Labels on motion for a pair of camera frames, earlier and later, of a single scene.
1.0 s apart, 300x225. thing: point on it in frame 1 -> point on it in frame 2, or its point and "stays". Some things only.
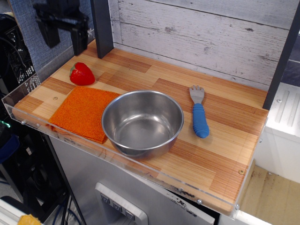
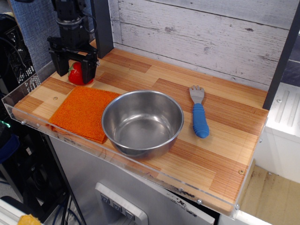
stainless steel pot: (142, 124) stays
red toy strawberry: (81, 74) stays
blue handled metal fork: (200, 123) stays
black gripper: (51, 15) -> (73, 38)
